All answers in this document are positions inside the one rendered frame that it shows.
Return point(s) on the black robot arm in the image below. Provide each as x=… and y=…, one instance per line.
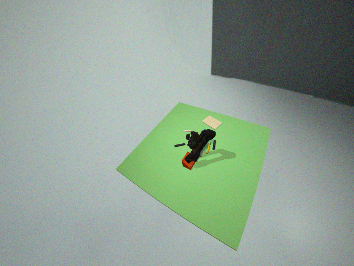
x=197, y=143

